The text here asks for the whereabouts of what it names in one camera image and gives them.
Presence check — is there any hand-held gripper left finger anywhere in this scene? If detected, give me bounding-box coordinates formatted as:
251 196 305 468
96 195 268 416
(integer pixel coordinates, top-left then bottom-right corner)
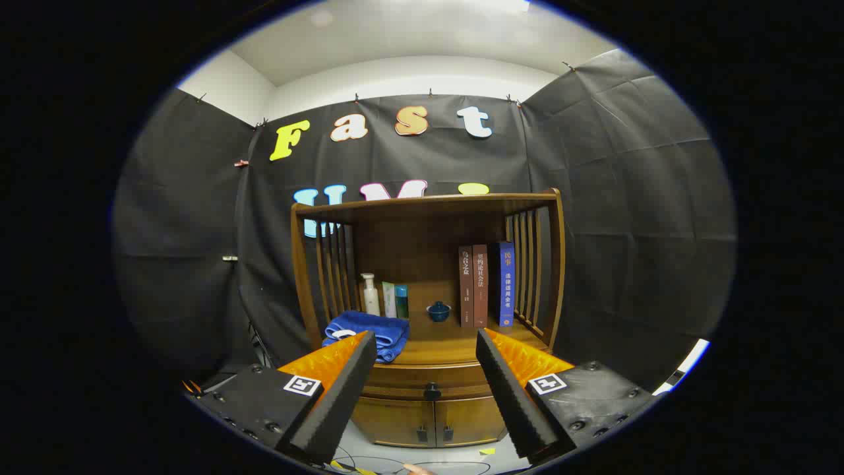
187 330 378 466

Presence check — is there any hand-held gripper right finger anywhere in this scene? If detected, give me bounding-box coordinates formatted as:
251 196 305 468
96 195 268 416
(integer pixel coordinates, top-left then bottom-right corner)
475 329 660 466

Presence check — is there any wooden drawer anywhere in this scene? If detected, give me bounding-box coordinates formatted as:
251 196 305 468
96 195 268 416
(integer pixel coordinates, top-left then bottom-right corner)
359 362 492 401

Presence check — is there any wooden cabinet door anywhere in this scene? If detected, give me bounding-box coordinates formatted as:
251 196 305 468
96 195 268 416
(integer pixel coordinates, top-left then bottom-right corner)
434 395 508 446
351 396 436 448

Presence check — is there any wooden countertop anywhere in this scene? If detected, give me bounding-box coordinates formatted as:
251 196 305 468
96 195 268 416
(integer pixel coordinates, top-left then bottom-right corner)
323 280 551 365

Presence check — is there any wooden cabinet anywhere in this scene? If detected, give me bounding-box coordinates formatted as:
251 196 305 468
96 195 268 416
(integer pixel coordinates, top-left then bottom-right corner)
291 188 566 449

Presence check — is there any blue folded towel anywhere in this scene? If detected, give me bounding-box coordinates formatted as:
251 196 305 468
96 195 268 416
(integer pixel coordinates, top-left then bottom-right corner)
322 310 411 364

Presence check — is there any white pump bottle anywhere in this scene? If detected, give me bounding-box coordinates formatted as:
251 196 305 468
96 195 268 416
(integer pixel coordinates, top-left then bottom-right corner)
360 272 382 317

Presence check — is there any reddish brown book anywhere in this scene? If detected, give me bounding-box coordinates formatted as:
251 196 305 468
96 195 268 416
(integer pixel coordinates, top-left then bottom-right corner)
473 244 489 329

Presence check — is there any blue book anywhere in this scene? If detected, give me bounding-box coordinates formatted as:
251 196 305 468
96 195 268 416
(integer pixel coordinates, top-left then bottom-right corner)
497 241 515 328

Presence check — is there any dark brown book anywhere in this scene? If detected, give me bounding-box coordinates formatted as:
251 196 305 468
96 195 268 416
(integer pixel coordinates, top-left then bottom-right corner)
458 245 475 328

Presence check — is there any white slotted panel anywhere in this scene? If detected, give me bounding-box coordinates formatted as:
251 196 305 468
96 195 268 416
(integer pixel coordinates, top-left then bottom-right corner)
653 338 711 396

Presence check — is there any black backdrop cloth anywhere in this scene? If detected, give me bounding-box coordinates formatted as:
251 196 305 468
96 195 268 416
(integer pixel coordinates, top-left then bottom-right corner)
112 49 737 396

